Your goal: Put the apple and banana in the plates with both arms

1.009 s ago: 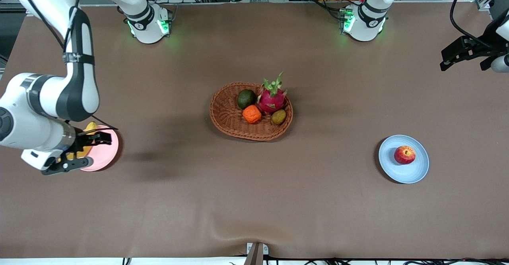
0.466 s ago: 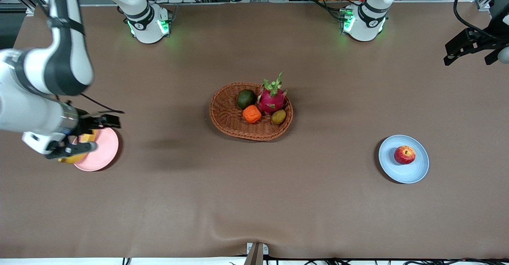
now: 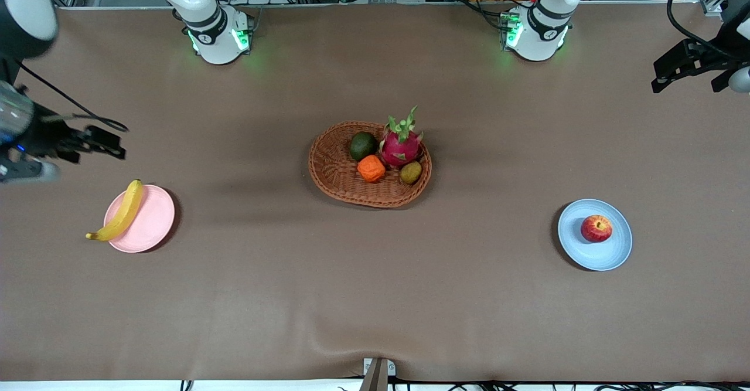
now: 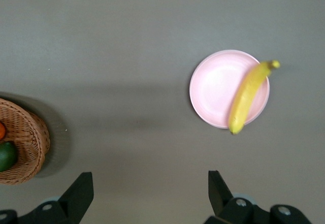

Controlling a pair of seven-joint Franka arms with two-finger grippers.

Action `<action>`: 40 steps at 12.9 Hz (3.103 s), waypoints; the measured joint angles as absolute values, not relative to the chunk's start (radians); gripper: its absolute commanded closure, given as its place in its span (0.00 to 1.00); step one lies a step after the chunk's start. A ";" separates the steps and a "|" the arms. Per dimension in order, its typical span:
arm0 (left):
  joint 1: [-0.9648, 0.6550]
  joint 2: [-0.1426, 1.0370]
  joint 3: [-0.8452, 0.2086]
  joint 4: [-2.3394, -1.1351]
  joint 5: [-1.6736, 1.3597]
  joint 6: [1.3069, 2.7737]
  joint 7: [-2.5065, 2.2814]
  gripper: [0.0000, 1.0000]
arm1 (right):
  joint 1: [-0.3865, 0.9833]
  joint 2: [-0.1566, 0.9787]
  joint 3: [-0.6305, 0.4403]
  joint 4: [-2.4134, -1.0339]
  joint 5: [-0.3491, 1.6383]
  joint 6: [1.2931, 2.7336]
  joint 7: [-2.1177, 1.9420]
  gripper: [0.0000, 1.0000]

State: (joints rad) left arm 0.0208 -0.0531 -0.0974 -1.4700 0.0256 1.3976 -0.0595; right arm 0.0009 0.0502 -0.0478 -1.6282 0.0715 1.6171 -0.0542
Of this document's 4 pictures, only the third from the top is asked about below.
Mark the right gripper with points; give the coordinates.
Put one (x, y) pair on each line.
(48, 135)

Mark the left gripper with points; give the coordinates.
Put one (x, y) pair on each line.
(706, 57)

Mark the yellow banana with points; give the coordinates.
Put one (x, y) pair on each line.
(124, 212)

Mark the red apple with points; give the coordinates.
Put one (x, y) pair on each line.
(596, 229)

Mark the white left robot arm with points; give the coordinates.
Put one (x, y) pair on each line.
(542, 27)

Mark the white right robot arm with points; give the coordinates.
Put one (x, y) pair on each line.
(214, 24)

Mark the pink plate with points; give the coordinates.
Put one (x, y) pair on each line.
(153, 221)

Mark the light blue plate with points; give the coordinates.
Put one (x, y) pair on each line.
(592, 256)

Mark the brown wicker basket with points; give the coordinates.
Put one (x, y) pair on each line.
(334, 165)

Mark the dark green avocado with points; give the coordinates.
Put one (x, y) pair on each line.
(363, 146)

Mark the orange tangerine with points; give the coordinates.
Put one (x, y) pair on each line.
(371, 169)

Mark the brown green kiwi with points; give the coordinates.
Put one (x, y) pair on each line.
(411, 172)

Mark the pink dragon fruit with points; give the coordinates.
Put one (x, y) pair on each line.
(401, 146)

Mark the brown table cloth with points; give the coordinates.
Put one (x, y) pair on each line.
(375, 297)

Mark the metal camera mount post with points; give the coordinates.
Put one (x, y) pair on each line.
(375, 376)

